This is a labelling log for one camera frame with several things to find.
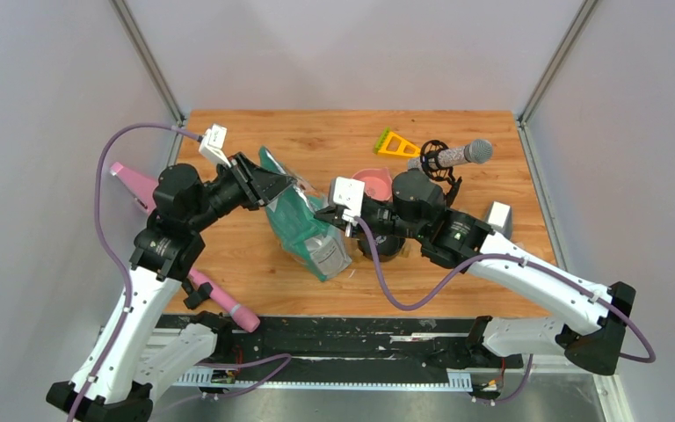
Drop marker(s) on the black pet bowl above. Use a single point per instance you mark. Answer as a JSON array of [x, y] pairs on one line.
[[388, 247]]

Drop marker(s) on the green dog food bag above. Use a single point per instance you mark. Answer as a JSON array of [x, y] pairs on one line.
[[316, 245]]

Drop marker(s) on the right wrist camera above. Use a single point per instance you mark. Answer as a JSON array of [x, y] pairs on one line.
[[348, 195]]

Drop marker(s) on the black mounting rail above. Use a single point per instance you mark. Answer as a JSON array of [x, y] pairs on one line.
[[324, 350]]

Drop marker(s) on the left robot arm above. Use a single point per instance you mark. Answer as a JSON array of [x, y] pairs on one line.
[[114, 383]]

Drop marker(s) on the silver metal scoop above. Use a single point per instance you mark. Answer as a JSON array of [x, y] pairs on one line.
[[499, 217]]

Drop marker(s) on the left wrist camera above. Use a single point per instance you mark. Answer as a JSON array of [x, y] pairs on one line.
[[211, 146]]

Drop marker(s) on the yellow green triangular toy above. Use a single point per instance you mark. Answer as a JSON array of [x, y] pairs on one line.
[[392, 144]]

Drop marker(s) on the pink pet bowl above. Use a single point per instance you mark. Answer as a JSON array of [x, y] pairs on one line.
[[377, 181]]

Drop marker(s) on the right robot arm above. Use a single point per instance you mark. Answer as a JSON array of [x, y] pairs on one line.
[[588, 321]]

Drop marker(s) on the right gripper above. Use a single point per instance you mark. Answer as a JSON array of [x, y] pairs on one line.
[[331, 217]]

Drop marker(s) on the glitter silver microphone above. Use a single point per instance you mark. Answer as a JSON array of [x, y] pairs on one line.
[[479, 151]]

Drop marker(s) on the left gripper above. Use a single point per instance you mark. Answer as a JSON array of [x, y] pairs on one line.
[[257, 185]]

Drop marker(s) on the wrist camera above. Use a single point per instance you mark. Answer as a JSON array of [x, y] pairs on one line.
[[348, 195], [211, 146]]

